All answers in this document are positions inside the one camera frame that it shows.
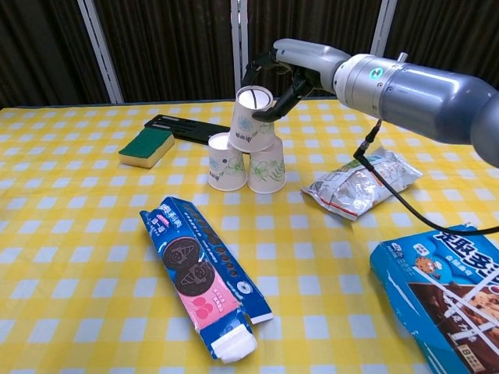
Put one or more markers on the yellow white checkered tablecloth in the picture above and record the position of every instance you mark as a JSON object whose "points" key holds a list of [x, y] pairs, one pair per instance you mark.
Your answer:
{"points": [[97, 218]]}

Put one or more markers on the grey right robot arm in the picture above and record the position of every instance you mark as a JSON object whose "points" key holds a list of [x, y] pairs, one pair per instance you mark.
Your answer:
{"points": [[429, 101]]}

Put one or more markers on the paper cup green flower print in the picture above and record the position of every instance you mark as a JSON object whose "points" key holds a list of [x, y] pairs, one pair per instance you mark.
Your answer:
{"points": [[224, 171]]}

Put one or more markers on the blue chocolate chip cookie box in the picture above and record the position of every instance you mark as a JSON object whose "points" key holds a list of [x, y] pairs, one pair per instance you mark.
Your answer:
{"points": [[448, 311]]}

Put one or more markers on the blue Oreo cookie box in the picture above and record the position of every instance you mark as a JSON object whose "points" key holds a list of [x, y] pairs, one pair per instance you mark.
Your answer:
{"points": [[195, 272]]}

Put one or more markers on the paper cup flower and leaves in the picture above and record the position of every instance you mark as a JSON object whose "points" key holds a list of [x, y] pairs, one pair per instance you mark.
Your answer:
{"points": [[269, 171]]}

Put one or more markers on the white metal post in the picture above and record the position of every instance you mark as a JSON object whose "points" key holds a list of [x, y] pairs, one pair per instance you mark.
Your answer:
{"points": [[101, 58], [380, 35], [239, 39]]}

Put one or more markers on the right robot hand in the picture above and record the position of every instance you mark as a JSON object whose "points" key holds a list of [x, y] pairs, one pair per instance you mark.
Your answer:
{"points": [[312, 58]]}

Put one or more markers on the paper cup blue print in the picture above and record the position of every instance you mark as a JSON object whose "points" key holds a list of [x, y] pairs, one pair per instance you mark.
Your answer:
{"points": [[249, 132]]}

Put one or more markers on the silver foil snack bag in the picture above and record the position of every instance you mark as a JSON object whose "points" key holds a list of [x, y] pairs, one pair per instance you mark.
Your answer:
{"points": [[351, 191]]}

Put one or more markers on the green and yellow sponge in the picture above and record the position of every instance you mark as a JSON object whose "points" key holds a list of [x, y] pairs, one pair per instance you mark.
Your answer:
{"points": [[146, 146]]}

